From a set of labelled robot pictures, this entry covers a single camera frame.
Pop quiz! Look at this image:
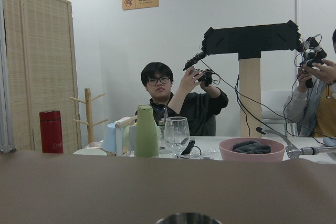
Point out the steel measuring jigger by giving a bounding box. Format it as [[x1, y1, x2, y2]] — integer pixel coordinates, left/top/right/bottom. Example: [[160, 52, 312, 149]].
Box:
[[156, 212, 222, 224]]

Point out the green plastic cup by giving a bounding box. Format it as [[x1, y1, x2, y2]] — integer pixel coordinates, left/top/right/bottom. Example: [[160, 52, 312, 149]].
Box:
[[135, 105, 158, 157]]

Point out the light blue plastic cup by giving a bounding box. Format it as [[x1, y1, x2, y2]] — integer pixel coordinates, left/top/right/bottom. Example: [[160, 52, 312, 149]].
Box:
[[102, 123, 117, 153]]

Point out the wooden cup tree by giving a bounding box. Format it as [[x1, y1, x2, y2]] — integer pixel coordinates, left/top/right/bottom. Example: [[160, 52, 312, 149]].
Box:
[[69, 88, 108, 144]]

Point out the person in black shirt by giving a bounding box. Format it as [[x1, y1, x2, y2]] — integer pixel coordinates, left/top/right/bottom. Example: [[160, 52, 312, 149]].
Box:
[[141, 62, 228, 136]]

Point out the clear wine glass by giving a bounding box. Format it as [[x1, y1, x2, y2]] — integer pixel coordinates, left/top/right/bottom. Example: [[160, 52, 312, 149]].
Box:
[[164, 116, 190, 158]]

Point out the pink bowl with black items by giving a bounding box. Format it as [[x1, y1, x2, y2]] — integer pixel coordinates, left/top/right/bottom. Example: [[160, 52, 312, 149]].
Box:
[[219, 137, 285, 162]]

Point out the black T-shaped stand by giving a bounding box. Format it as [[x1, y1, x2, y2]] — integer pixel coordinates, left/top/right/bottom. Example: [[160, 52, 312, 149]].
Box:
[[202, 20, 300, 137]]

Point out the red thermos bottle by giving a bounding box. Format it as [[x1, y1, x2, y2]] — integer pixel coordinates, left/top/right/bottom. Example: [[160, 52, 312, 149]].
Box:
[[39, 110, 64, 154]]

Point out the bamboo folding screen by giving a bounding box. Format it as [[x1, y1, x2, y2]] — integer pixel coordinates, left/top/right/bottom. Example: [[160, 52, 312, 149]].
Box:
[[2, 0, 81, 154]]

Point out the person in grey jacket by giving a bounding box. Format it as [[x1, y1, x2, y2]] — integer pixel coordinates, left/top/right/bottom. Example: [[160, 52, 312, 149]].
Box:
[[283, 28, 336, 138]]

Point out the wooden wall sign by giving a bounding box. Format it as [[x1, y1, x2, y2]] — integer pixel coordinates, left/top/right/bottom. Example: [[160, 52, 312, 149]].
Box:
[[122, 0, 159, 10]]

